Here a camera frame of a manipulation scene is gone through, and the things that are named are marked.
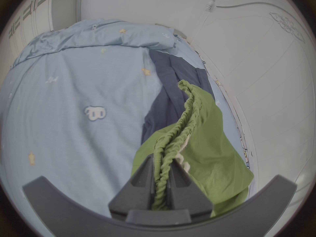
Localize green shorts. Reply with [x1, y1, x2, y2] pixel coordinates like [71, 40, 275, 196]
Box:
[131, 80, 254, 218]

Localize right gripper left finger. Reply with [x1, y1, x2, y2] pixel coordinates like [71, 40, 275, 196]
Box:
[108, 155, 155, 219]

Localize white wardrobe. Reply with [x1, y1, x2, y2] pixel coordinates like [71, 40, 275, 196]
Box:
[5, 0, 62, 59]

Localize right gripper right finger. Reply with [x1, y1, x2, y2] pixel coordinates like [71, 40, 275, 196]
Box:
[167, 159, 214, 218]

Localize pale blue quilt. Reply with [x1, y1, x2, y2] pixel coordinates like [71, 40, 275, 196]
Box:
[13, 19, 177, 66]

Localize dark blue garment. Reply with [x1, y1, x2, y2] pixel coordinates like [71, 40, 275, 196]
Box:
[141, 50, 215, 145]

